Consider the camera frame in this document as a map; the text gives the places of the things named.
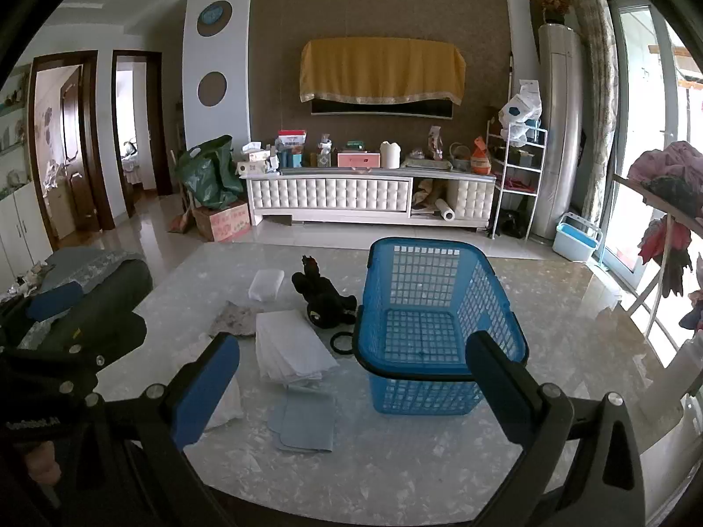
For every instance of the black television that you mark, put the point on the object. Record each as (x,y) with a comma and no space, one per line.
(384,108)

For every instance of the white plastic bags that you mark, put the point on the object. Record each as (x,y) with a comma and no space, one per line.
(519,110)

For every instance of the grey patterned cloth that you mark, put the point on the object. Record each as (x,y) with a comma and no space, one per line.
(236,318)

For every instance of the dark green cloth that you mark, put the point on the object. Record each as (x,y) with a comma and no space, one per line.
(115,291)

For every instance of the round wall decor blue plate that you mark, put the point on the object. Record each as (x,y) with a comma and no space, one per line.
(214,16)

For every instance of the orange dustpan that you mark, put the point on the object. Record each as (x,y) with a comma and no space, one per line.
(178,223)

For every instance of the pink clothes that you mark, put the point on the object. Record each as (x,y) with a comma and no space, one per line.
(675,159)

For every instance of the pink box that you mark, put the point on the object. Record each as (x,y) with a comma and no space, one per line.
(358,160)

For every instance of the light blue cloth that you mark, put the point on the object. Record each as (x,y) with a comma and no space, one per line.
(305,417)

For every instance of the dried flowers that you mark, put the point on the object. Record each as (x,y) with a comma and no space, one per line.
(549,3)

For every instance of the person's left hand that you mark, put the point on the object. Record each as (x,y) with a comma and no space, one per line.
(45,464)

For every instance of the clear plastic box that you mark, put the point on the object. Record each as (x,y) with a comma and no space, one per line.
(266,285)

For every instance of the brown door frame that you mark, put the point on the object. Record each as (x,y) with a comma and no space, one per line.
(156,121)

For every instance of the light blue bucket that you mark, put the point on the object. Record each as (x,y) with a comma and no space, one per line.
(574,241)

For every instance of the white cylinder container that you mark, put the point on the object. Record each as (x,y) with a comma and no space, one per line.
(390,155)

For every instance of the white side cabinet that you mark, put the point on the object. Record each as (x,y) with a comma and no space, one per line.
(22,230)

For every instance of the standing air conditioner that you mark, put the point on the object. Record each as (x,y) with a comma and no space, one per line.
(560,121)

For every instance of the green bag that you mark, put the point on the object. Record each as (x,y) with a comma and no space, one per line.
(208,175)

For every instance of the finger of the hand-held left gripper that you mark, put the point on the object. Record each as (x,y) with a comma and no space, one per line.
(55,300)
(115,329)

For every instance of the orange bag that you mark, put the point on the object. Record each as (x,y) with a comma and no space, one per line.
(479,158)

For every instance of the clothes drying rack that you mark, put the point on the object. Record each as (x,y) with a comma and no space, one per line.
(653,280)

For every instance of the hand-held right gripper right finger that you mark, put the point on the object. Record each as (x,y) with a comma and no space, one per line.
(497,381)

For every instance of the white metal rack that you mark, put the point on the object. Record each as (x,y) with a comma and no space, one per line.
(535,175)

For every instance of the patterned curtain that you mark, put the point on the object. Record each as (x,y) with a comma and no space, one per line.
(598,93)

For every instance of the white television cabinet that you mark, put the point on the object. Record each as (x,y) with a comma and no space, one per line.
(329,192)

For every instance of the red and white box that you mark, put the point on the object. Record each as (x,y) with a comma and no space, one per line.
(291,140)

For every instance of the cardboard box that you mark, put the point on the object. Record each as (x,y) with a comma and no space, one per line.
(225,222)

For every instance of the black plush toy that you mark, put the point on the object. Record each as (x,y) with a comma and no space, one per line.
(324,296)

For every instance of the grey lace blanket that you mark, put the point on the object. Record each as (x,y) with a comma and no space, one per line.
(93,266)

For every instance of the black bag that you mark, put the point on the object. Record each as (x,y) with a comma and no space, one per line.
(511,225)

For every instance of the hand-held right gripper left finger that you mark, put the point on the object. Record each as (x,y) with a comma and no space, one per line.
(203,390)

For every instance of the brown wooden door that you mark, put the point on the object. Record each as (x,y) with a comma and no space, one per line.
(71,148)

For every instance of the white paper roll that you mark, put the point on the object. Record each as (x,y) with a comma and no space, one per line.
(441,211)

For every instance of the blue plastic basket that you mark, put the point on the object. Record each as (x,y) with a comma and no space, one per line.
(384,252)

